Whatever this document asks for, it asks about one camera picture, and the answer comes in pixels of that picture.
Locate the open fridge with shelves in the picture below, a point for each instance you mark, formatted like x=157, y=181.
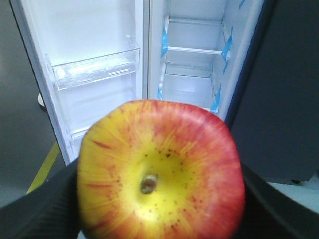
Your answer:
x=198, y=51

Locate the red yellow apple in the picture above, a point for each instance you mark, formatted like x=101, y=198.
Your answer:
x=154, y=169

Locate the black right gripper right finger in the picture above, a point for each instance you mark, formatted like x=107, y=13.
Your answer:
x=296, y=218

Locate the silver stanchion pole with base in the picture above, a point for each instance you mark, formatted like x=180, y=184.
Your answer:
x=41, y=102

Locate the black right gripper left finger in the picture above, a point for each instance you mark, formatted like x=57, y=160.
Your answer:
x=48, y=212

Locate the clear upper door bin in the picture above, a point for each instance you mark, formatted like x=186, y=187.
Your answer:
x=81, y=72

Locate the dark grey closed fridge door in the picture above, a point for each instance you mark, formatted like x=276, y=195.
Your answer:
x=275, y=121

